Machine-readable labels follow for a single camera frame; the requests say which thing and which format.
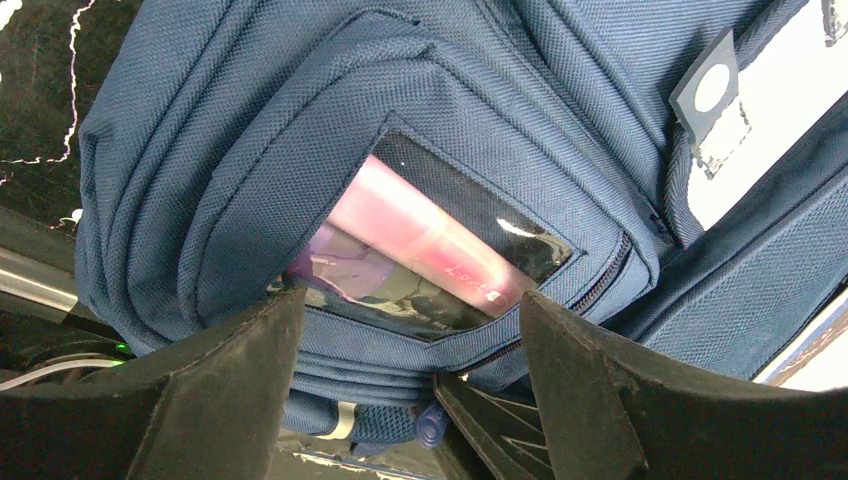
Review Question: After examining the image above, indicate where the purple marker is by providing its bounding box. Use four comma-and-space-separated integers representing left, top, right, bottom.
284, 221, 495, 329

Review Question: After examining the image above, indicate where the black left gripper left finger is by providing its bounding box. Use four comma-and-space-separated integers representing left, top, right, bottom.
1, 287, 305, 479

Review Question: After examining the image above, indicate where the navy blue student backpack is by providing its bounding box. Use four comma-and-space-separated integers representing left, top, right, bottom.
75, 1, 847, 445

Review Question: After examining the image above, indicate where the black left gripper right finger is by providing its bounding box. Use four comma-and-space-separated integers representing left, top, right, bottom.
520, 292, 847, 479

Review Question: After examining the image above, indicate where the pink highlighter pen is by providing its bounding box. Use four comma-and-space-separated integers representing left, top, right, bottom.
328, 155, 537, 318

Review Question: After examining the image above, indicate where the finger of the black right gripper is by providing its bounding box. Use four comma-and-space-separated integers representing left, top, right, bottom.
433, 372, 555, 479

